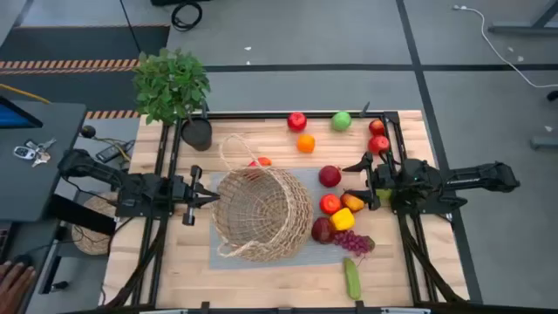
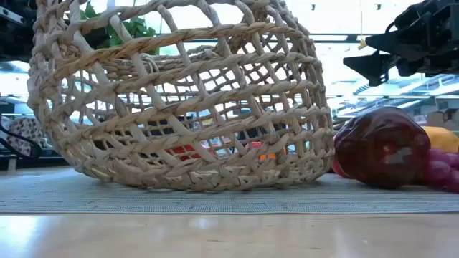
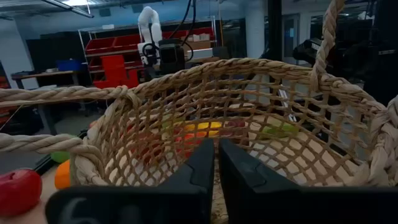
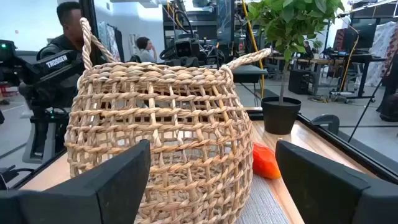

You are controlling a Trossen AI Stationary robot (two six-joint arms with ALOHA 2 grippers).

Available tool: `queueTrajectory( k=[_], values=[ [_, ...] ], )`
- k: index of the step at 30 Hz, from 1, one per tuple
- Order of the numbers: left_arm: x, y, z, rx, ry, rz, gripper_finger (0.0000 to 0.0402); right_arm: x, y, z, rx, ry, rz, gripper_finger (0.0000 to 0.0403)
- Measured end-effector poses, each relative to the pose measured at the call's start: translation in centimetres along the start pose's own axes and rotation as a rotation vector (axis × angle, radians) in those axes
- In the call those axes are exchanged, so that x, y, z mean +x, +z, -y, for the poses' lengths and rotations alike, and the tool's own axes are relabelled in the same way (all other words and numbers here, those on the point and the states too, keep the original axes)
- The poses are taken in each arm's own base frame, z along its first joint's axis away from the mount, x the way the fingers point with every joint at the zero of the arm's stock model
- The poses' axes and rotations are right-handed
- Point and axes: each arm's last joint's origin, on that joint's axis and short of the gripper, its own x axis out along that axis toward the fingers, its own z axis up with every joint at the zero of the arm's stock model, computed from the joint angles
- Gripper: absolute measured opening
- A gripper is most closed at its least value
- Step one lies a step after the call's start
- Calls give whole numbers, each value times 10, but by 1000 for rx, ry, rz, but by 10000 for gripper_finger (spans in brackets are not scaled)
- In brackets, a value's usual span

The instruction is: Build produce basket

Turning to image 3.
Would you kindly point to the red stacked crates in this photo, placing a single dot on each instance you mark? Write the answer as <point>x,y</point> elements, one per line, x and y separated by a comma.
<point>115,73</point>

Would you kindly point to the yellow bell pepper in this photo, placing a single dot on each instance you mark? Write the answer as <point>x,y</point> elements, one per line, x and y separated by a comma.
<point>203,126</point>

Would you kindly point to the green pear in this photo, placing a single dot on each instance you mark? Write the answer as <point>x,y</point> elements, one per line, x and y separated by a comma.
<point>172,123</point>

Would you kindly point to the red orange peach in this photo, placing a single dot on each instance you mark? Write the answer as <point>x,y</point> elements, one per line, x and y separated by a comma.
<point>18,191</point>

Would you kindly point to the dark red apple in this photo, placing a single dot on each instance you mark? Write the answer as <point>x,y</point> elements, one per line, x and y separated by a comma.
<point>234,124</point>

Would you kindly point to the blue storage bin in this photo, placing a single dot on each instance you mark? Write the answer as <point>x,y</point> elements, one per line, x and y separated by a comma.
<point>70,65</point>

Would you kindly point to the ceiling light fixture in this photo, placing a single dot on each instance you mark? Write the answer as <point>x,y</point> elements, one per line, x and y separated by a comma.
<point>71,6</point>

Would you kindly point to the green apple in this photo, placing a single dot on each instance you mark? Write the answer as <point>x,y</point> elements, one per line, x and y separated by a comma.
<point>59,156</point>

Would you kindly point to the red tomato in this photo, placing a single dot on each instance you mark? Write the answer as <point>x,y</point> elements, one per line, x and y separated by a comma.
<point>191,137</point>

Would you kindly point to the woven wicker basket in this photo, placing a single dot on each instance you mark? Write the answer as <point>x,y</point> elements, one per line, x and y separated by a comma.
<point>248,67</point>

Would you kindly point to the cardboard box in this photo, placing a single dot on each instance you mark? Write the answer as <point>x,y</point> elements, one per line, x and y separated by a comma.
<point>199,46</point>

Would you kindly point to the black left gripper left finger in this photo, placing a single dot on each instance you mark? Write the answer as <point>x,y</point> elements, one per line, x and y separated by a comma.
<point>186,202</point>

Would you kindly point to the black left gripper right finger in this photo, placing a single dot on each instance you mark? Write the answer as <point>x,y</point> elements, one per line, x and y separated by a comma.
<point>264,202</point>

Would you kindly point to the elongated green fruit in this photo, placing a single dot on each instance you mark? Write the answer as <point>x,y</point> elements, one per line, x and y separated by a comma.
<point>280,130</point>

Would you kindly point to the black background equipment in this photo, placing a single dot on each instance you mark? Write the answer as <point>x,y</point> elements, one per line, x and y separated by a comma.
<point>373,46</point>

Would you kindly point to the glass door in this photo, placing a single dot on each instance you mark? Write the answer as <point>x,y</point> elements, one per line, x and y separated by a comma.
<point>290,35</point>

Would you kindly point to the deep red apple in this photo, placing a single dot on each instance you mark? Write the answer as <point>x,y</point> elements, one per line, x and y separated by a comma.
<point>149,152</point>

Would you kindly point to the metal shelf rack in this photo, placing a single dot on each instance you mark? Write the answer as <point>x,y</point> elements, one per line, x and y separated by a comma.
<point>105,53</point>

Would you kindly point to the black cabinet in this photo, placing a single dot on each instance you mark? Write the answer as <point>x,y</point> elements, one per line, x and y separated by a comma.
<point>53,49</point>

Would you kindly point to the black vertical column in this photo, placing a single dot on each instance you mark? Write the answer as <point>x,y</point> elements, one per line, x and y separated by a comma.
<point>275,31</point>

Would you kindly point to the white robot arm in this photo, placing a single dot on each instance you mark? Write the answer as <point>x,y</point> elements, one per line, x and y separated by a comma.
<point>149,25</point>

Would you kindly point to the orange fruit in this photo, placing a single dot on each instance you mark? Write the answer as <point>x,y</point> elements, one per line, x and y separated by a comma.
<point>62,175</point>

